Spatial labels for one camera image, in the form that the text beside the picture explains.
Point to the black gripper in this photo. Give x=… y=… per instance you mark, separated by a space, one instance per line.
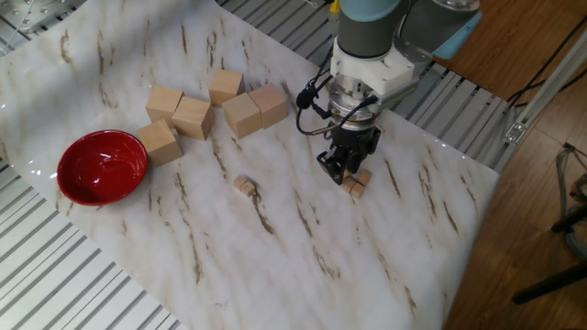
x=355 y=142

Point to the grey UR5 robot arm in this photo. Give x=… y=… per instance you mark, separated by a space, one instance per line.
x=367 y=32

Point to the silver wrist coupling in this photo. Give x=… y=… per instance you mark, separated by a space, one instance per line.
x=353 y=103

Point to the large wooden cube block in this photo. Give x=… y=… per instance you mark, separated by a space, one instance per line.
x=268 y=105
x=192 y=119
x=162 y=104
x=160 y=144
x=224 y=87
x=240 y=117

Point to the glossy marble pattern mat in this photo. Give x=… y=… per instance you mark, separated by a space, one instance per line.
x=275 y=252

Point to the yellow plastic piece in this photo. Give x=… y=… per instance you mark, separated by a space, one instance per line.
x=335 y=5

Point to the black stand legs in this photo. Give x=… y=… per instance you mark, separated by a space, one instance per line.
x=550 y=284

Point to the red glossy bowl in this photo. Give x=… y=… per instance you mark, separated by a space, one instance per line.
x=101 y=169

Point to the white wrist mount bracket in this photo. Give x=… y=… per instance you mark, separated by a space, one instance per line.
x=380 y=71

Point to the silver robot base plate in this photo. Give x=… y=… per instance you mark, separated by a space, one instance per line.
x=422 y=52

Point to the aluminium frame post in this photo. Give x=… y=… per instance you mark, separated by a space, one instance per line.
x=541 y=91

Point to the silver perforated mount plate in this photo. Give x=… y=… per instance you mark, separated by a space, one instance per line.
x=27 y=14

